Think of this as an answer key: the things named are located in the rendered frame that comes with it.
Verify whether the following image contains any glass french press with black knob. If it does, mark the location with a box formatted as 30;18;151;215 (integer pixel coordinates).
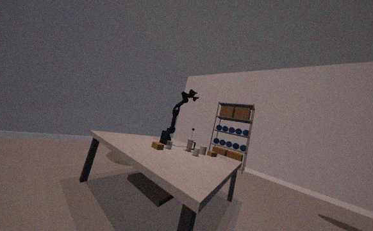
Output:
185;139;195;152

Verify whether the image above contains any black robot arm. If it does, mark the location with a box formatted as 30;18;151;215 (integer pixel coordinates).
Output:
166;92;188;134

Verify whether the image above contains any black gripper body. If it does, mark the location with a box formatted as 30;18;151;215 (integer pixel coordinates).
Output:
188;89;195;101

